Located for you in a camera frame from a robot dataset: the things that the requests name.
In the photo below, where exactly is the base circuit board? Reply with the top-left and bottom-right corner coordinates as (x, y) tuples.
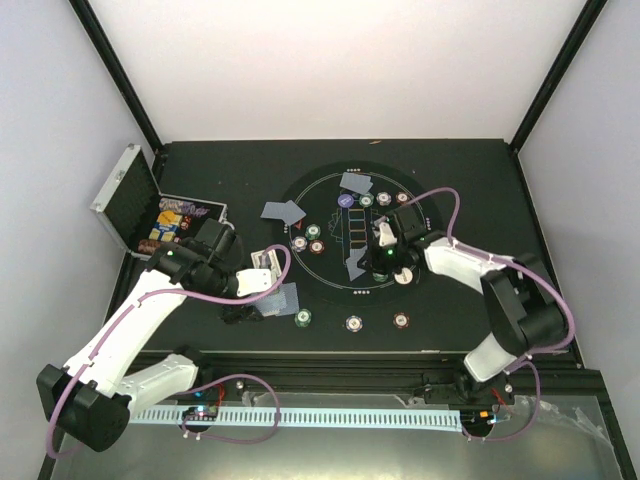
(182, 405), (218, 421)
(460, 410), (511, 425)

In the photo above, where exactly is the round black poker mat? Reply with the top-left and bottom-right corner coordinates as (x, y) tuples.
(283, 162), (425, 306)

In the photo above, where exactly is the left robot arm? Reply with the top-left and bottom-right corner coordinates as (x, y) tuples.
(36, 220), (276, 459)

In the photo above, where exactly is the black aluminium rail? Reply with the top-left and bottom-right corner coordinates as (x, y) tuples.
(196, 351), (464, 394)

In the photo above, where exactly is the purple round button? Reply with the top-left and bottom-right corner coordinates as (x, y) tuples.
(337, 194), (355, 209)

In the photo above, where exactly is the left base circuit board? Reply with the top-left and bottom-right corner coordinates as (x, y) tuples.
(182, 405), (218, 421)

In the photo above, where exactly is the aluminium poker chip case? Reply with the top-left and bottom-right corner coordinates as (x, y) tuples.
(90, 144), (228, 259)

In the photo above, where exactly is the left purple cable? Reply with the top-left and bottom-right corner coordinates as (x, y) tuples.
(45, 244), (294, 460)

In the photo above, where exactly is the blue white poker chip stack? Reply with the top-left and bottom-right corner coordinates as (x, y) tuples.
(345, 316), (363, 333)

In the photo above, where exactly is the green poker chip stack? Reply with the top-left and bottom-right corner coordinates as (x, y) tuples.
(294, 309), (313, 328)

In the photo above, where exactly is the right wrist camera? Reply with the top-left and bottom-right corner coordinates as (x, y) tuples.
(374, 217), (398, 248)

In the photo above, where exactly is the right base circuit board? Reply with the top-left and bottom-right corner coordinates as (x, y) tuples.
(460, 410), (511, 425)

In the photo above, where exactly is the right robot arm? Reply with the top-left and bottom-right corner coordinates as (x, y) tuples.
(363, 206), (575, 403)

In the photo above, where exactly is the white round dealer button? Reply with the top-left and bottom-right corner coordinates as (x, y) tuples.
(394, 267), (414, 285)

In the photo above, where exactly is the white slotted cable duct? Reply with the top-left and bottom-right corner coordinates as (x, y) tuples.
(130, 405), (462, 433)

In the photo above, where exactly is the red brown poker chip stack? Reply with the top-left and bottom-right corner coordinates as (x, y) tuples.
(393, 313), (410, 329)

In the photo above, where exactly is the blue playing card deck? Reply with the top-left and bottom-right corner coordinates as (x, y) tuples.
(253, 282), (300, 317)

